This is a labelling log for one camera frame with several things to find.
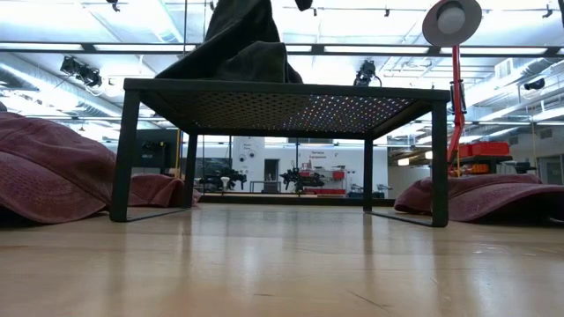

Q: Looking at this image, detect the red storage bin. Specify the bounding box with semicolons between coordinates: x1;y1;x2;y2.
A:
457;141;512;159

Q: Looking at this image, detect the black aluminium table frame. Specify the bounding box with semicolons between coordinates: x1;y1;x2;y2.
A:
0;0;564;219

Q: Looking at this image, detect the maroon baseball cap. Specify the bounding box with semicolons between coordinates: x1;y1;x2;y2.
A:
393;173;564;224
130;172;203;209
0;110;118;225

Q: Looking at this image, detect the black perforated metal riser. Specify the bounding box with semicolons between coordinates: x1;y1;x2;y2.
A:
109;77;450;229

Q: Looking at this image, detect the black overhead camera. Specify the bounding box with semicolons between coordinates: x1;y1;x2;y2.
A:
353;60;382;87

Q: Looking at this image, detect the yellow vertical pole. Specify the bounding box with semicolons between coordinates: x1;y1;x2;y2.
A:
174;129;182;180

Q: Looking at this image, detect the red desk lamp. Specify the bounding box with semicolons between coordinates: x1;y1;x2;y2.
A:
421;0;484;177

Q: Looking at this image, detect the black cabinet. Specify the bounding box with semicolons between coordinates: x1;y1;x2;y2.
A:
134;128;180;177

